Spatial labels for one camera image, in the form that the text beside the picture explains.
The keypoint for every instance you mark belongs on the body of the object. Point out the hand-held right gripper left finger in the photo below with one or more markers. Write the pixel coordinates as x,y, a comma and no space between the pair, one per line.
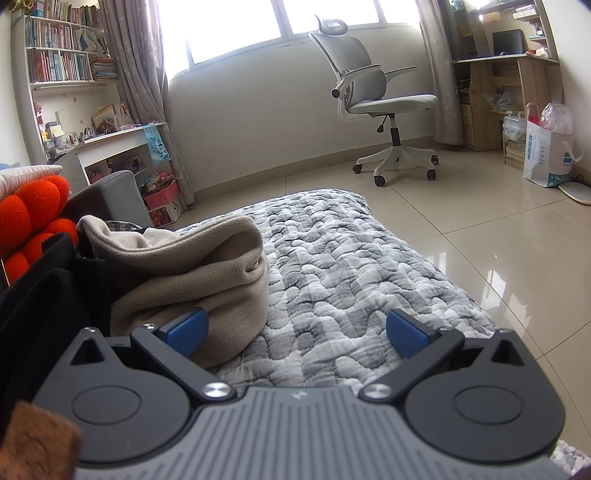
187,331

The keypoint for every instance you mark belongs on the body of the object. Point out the clear storage box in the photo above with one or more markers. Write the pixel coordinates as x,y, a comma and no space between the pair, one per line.
515,129

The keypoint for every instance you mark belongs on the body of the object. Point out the grey patterned curtain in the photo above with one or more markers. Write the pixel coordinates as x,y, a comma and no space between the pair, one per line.
134,69
438,69

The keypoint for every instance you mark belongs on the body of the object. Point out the white pillow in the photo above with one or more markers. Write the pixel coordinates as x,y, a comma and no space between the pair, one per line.
27,175

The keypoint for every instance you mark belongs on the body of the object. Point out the black monitor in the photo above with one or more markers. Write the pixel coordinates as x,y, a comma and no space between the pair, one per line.
508,42

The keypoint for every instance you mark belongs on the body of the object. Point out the white bookshelf desk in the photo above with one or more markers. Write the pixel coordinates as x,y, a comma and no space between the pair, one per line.
124,137

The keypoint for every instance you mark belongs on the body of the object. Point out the grey patterned quilt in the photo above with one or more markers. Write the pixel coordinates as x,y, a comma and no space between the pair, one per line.
346,277

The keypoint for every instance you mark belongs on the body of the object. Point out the row of books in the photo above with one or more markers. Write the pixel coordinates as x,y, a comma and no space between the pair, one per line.
51,64

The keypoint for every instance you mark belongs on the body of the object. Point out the white office chair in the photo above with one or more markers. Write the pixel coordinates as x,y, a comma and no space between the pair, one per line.
364,69

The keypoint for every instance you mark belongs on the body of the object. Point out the grey sofa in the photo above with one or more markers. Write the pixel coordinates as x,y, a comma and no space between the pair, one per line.
120,194

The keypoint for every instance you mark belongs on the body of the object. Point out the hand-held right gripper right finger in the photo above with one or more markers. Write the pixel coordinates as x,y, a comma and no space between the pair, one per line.
408,333

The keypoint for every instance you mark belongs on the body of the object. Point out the blue printed bag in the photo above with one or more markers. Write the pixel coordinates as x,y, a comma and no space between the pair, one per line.
157,145

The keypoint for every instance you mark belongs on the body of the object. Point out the orange pumpkin cushion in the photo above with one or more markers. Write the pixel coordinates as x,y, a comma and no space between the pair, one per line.
32,203
51,240

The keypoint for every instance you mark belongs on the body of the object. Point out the black sweater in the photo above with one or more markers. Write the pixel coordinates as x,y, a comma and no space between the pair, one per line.
41,300

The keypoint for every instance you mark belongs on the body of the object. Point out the white bathroom scale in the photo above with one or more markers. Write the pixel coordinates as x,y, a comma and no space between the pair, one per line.
577,193

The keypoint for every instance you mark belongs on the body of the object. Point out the beige cat print sweatshirt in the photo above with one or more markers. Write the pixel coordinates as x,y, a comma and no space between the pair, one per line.
184,277

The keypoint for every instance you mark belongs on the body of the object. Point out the white cardboard box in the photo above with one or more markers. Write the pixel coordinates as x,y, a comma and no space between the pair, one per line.
545,154

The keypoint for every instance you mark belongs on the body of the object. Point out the printed storage box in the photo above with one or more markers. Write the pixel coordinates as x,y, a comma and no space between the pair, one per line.
166,214

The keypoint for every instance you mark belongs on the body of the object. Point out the wooden desk shelf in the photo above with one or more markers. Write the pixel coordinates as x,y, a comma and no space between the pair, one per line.
531,78

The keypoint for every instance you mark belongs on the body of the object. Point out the brown fuzzy cloth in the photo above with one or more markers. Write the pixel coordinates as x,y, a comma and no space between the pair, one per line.
37,443

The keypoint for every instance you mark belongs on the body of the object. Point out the clear plastic bag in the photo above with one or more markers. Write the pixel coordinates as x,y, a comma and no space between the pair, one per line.
556,117

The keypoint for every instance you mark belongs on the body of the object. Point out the pink basket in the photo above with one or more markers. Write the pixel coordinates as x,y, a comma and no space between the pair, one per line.
161,196

